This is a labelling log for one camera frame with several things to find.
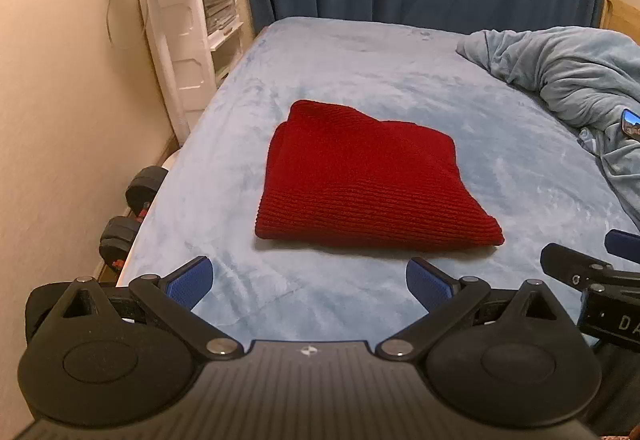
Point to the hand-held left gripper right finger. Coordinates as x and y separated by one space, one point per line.
425 284

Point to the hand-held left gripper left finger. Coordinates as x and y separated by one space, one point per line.
190 284

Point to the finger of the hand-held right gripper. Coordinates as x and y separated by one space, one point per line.
575 265
622 245

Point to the red knitted sweater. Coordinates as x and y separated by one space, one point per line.
370 185

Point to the black dumbbell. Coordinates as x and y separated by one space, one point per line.
132 215

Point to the smartphone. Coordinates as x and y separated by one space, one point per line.
631 122

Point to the crumpled light blue blanket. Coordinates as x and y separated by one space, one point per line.
570 75

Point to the white panelled board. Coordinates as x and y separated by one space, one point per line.
180 60

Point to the wooden bed frame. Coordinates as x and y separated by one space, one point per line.
622 17

